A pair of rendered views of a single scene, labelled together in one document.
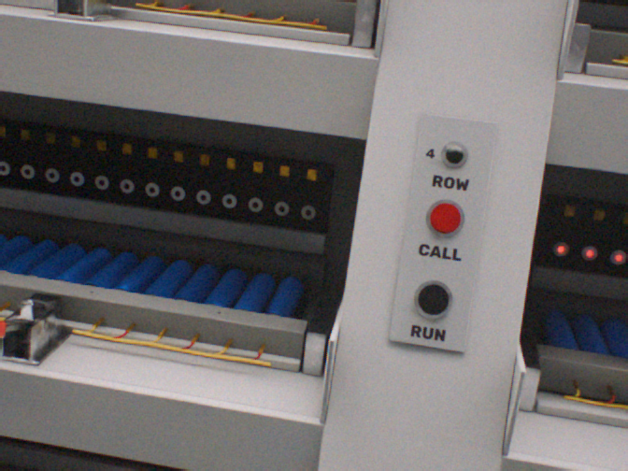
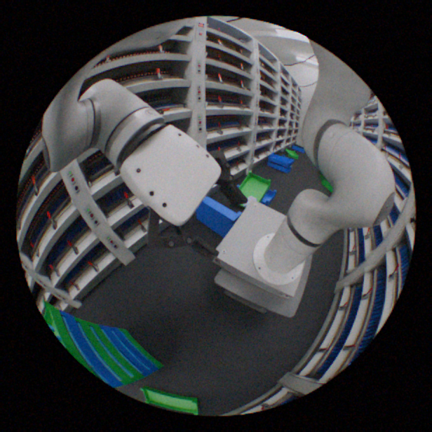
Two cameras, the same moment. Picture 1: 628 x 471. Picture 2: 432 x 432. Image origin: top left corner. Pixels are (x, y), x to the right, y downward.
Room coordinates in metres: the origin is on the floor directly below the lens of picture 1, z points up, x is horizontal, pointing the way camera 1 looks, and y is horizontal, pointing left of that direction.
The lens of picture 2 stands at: (-0.13, 0.55, 0.72)
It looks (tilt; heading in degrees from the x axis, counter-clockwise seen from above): 46 degrees down; 305
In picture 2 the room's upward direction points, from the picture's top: straight up
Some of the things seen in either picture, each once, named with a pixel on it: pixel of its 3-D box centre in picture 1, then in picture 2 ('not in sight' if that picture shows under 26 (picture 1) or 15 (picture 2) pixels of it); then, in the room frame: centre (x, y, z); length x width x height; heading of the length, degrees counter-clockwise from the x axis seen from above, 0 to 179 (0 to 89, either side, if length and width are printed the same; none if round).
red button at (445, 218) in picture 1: (445, 219); not in sight; (0.41, -0.07, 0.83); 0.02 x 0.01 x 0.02; 84
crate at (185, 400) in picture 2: not in sight; (170, 402); (-0.34, 1.29, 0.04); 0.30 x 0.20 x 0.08; 35
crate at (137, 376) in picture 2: not in sight; (104, 357); (0.04, 1.09, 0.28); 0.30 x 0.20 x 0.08; 179
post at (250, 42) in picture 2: not in sight; (247, 95); (0.43, -0.77, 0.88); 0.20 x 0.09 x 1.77; 174
